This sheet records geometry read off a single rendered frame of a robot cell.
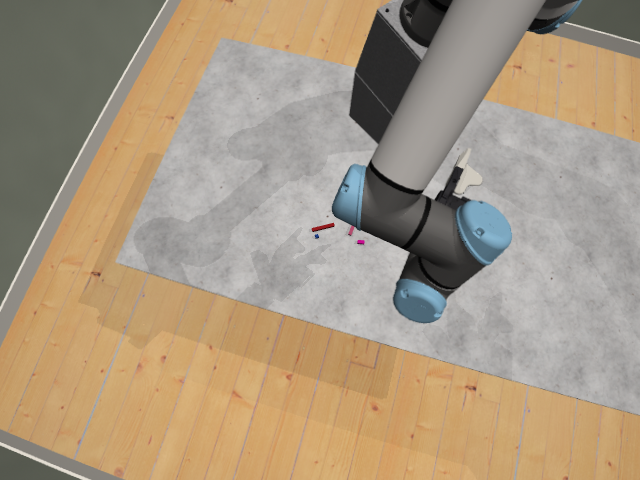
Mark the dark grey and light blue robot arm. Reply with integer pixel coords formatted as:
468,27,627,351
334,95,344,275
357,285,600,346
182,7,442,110
332,0,582,323

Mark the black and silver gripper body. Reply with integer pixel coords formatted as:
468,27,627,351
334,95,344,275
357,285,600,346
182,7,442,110
434,190,470,210

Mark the red rod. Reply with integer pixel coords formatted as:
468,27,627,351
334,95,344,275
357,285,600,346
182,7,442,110
312,223,335,232

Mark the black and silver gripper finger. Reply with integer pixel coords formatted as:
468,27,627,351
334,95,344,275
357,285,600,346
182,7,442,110
441,148,483,199

